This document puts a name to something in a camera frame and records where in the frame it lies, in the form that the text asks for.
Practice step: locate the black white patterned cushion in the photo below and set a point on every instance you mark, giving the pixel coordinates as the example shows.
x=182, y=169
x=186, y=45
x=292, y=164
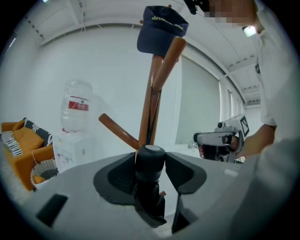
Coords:
x=41, y=131

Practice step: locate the small orange cushion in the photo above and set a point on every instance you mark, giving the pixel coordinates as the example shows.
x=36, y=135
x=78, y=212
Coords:
x=18, y=125

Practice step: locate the black head-worn camera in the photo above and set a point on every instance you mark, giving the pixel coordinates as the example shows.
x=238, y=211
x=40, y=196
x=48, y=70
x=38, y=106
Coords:
x=197, y=5

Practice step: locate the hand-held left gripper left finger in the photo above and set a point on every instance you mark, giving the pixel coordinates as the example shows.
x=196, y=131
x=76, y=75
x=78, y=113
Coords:
x=117, y=175

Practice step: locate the white woven basket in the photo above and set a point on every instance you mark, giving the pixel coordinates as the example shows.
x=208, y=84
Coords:
x=44, y=166

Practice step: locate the white water dispenser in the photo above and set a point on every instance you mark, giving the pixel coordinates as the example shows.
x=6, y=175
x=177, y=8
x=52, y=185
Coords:
x=70, y=150

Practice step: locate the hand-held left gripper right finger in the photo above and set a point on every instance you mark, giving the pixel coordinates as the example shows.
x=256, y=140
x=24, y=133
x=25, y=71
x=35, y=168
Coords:
x=182, y=173

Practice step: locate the person's right forearm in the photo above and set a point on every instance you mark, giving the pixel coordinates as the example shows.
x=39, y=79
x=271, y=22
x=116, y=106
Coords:
x=257, y=140

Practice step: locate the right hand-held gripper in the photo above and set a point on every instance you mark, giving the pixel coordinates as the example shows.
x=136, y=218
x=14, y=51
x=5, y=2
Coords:
x=218, y=138

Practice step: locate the person's right hand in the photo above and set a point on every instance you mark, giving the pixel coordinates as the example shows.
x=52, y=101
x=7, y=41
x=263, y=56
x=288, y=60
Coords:
x=234, y=144

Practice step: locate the person's head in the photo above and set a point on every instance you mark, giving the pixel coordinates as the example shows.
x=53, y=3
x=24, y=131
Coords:
x=236, y=11

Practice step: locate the navy blue cap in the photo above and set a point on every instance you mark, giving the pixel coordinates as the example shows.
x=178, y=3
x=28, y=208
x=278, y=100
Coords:
x=159, y=30

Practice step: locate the brown wooden coat stand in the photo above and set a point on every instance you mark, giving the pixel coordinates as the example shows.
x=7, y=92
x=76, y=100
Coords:
x=150, y=105

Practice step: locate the black white striped blanket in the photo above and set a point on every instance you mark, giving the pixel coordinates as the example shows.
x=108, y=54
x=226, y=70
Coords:
x=11, y=143

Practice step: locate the grey window roller blind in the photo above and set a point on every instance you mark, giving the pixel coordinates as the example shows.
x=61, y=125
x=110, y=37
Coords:
x=199, y=100

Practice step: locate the orange sofa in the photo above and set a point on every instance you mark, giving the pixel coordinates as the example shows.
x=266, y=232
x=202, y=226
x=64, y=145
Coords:
x=21, y=164

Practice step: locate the large orange cushion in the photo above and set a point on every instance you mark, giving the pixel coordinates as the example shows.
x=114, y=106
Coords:
x=29, y=138

